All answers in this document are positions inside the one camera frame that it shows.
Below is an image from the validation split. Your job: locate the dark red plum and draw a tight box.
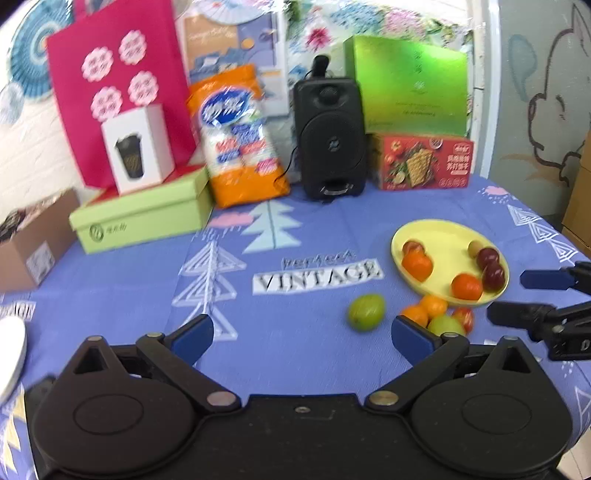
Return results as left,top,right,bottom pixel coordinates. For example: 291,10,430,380
476,247,500,271
482,262,506,293

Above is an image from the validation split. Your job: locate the small orange tangerine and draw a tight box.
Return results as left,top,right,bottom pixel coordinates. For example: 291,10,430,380
400,304,430,328

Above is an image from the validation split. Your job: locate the orange paper cup package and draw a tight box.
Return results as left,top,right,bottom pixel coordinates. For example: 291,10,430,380
187,65,290,208

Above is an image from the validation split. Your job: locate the green shoe box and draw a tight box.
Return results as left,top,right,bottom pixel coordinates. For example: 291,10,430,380
69,165,214,254

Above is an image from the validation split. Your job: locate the large green gift box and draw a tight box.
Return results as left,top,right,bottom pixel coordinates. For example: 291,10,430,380
344,35,468,136

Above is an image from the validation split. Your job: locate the black speaker cable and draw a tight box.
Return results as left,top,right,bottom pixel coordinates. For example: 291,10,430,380
272,147,352,202

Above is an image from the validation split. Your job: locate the green apple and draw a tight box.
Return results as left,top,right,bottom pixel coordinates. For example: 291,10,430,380
428,315,467,336

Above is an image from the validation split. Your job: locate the black smartphone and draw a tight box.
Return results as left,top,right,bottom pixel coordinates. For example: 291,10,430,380
24,375,56,422

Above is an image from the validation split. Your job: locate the small red apple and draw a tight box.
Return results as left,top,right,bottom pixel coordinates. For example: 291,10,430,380
402,239,426,256

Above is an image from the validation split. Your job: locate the white coffee cup box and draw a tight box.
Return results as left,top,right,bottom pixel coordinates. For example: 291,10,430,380
101,104,174,195

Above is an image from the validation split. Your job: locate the black speaker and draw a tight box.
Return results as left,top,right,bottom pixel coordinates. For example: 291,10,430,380
293,55,368,200

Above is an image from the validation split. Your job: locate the blue poster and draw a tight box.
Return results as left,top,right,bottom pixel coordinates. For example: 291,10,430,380
177,1,290,117

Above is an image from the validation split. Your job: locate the red cracker box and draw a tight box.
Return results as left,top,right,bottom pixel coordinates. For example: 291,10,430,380
369,134,474,191

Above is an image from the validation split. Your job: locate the tan longan fruit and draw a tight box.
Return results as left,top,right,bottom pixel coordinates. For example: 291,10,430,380
468,240,484,259

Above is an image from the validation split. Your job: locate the brown cardboard box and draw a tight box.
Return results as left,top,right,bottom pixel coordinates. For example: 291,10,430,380
1,189,80,293

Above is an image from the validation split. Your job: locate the red-green small apple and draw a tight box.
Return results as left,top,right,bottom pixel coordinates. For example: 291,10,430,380
452,307,475,334

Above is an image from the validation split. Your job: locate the magenta paper bag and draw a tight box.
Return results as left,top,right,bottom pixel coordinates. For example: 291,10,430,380
46,0,197,188

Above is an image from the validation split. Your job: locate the white plate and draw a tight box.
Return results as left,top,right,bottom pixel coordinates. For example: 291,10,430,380
0,315,27,403

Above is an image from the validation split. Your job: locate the yellow plastic plate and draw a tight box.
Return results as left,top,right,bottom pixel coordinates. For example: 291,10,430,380
391,219,511,307

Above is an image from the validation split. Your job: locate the blue paper fan decoration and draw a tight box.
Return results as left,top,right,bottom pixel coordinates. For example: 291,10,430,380
8,0,73,101

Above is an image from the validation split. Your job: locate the small yellow-orange tangerine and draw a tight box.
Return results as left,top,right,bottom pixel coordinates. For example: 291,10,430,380
420,295,449,320

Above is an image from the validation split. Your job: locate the large orange with stem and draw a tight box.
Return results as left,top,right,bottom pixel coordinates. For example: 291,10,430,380
402,250,434,282

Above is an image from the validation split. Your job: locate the large orange mandarin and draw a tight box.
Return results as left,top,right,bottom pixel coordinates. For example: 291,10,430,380
451,273,483,301

